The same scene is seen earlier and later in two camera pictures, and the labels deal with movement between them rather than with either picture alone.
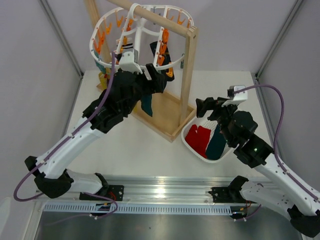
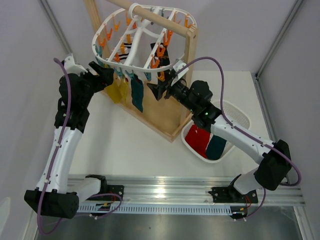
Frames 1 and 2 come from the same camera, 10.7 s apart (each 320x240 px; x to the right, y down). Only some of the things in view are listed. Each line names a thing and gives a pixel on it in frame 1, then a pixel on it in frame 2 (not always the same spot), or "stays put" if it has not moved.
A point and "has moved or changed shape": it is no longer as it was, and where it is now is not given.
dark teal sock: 216,147 stays put
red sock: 197,137 stays put
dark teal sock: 146,104 has moved or changed shape
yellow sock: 104,78 has moved or changed shape
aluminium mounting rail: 157,194 stays put
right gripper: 209,104 to 158,90
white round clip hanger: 135,7 has moved or changed shape
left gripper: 155,85 to 104,78
